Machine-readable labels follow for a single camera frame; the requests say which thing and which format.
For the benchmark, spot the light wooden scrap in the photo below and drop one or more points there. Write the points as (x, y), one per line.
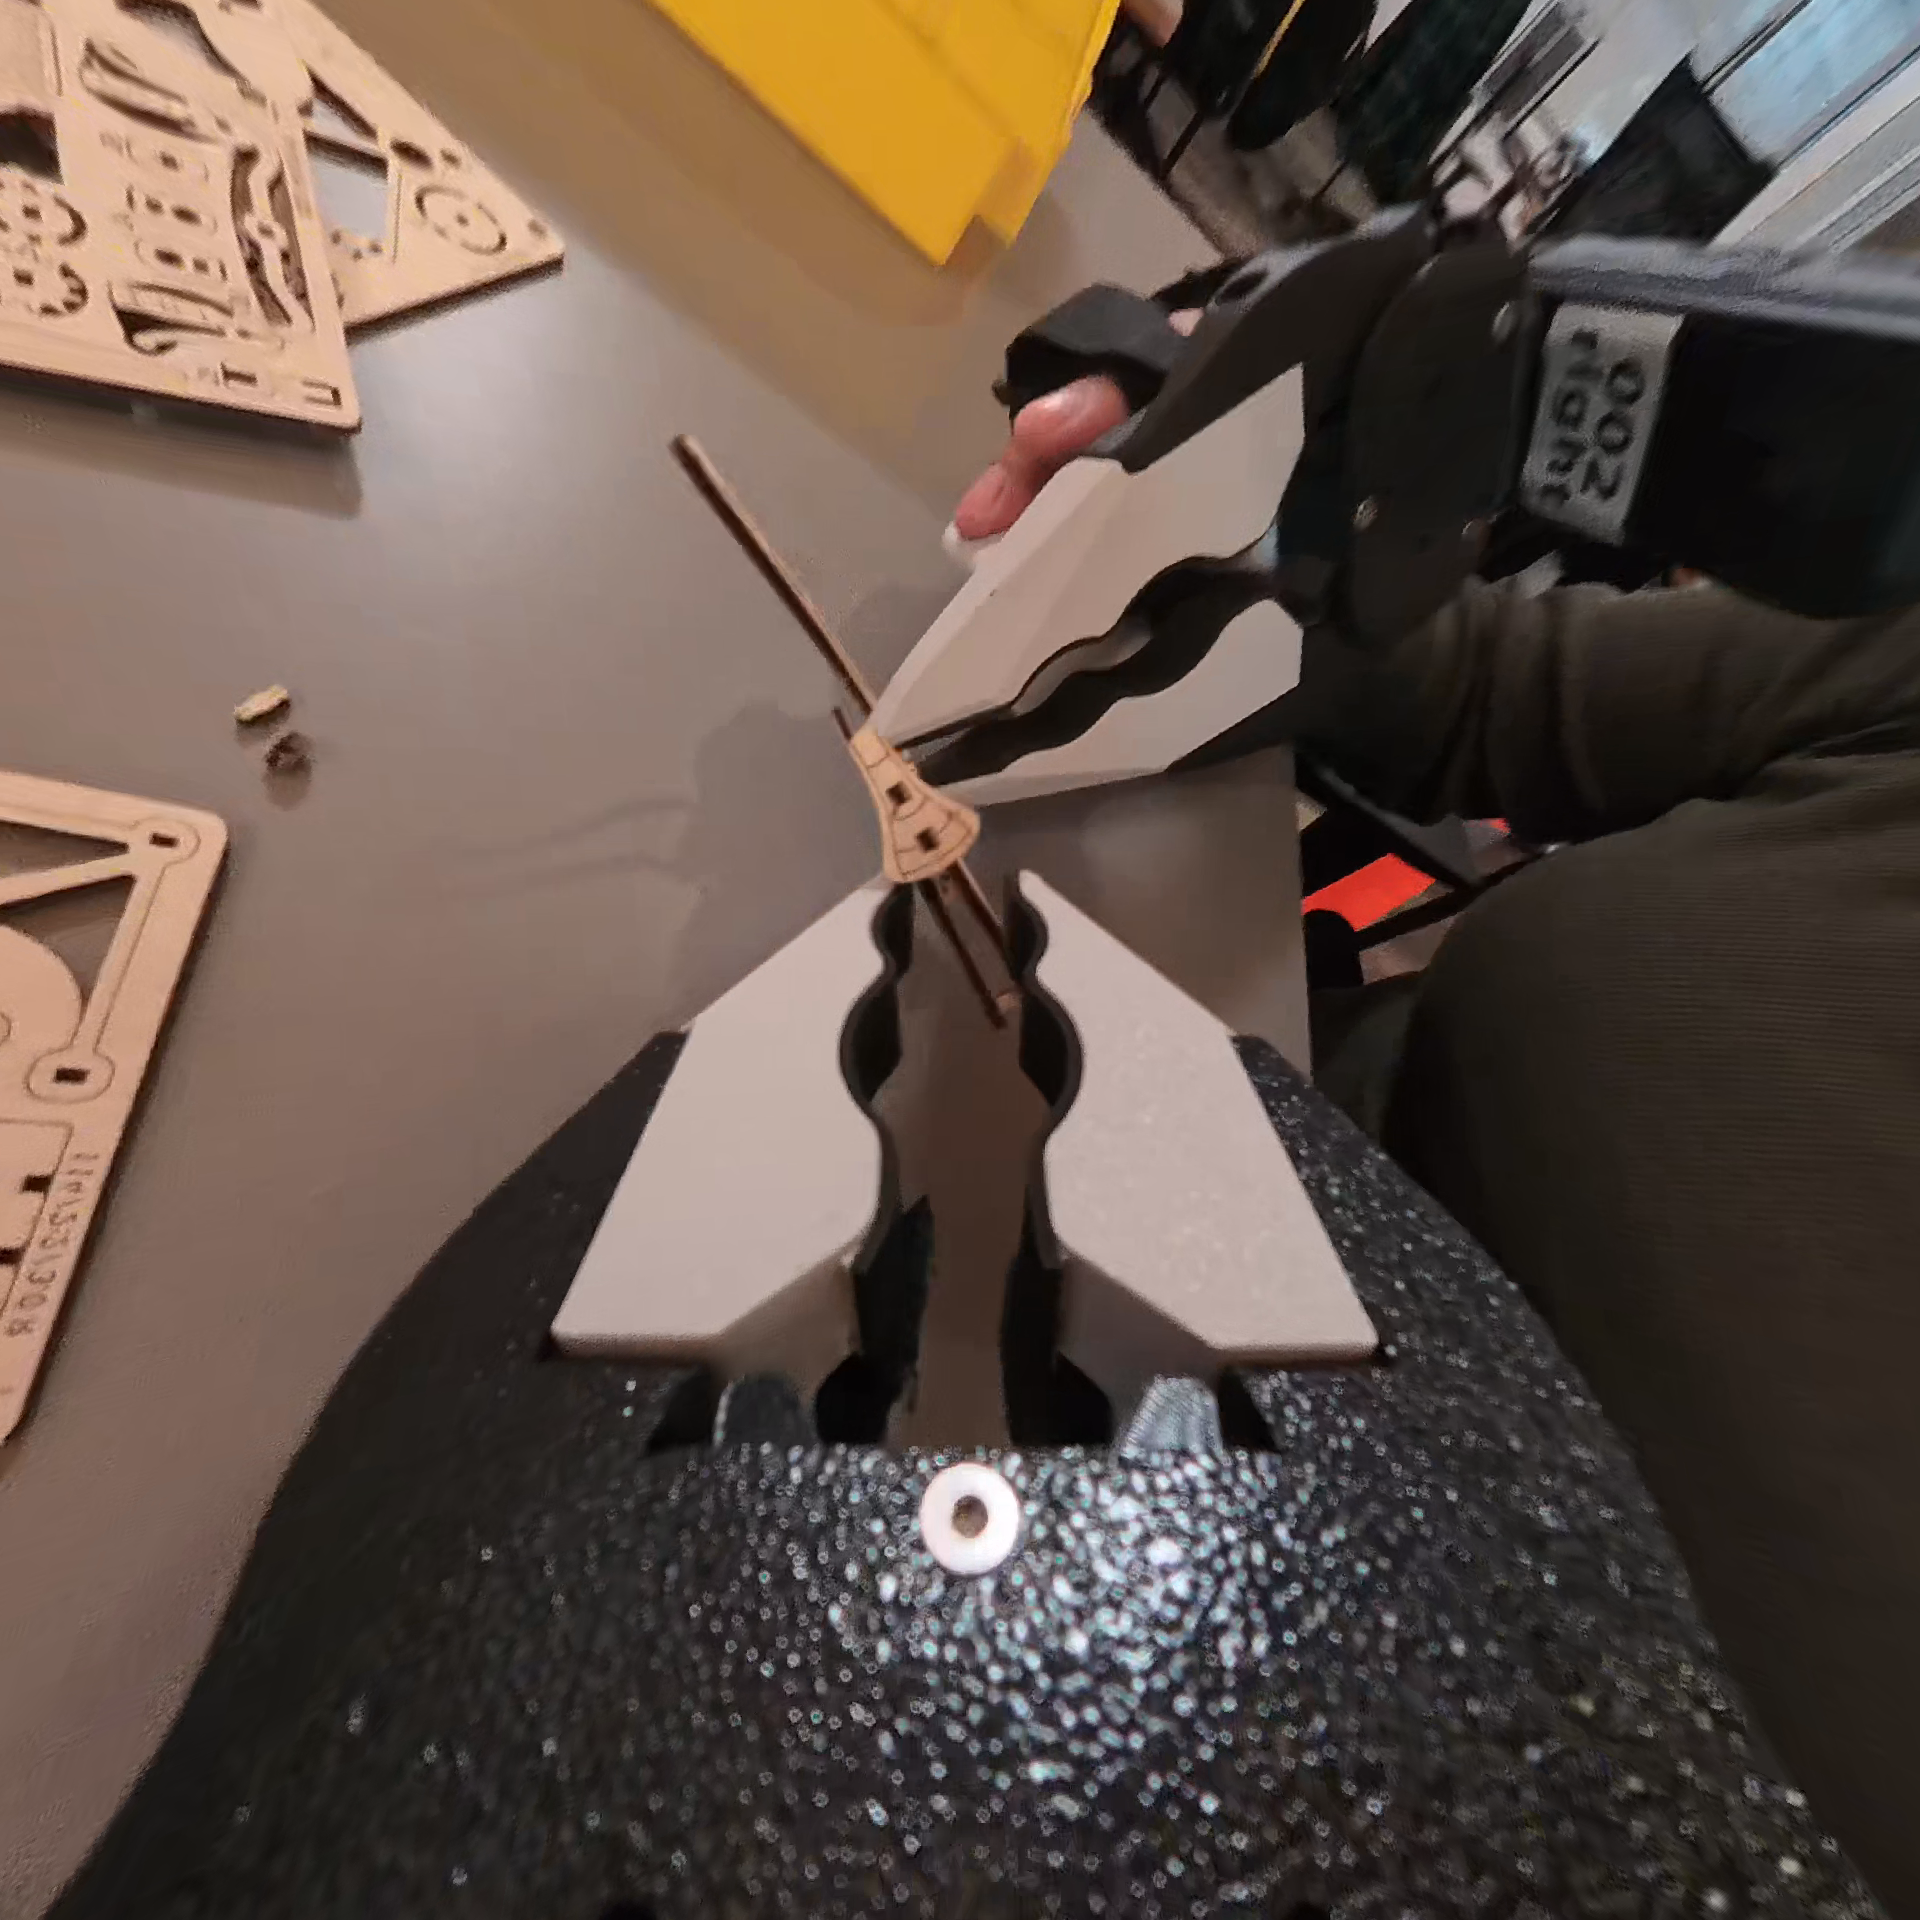
(261, 707)

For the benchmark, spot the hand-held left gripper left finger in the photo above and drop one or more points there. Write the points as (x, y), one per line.
(719, 1188)

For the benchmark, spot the person's right hand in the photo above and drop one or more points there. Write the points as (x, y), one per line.
(1036, 451)

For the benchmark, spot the person's right forearm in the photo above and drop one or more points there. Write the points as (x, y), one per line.
(1651, 707)

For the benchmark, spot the wooden parts sheet round cutout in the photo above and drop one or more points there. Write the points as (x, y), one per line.
(53, 1247)

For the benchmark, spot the person's dark green torso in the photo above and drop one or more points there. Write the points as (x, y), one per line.
(1679, 1229)

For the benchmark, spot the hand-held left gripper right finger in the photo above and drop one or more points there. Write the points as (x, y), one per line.
(1187, 1188)

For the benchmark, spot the large wooden parts sheet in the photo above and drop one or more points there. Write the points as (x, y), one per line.
(43, 356)

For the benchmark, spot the yellow plastic bin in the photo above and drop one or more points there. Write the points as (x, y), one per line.
(899, 107)

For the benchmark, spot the red and black object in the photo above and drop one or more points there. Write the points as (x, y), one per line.
(1356, 888)

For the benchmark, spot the black office chair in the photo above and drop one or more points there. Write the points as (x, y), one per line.
(1304, 61)

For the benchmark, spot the wooden parts sheet triangle cutout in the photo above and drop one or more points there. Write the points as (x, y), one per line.
(377, 296)

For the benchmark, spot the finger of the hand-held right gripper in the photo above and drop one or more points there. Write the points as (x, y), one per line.
(1187, 712)
(1110, 557)

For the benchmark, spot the small trapezoid wooden model part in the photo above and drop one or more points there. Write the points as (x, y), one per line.
(911, 819)

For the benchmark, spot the long wooden model part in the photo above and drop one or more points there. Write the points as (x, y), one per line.
(765, 562)

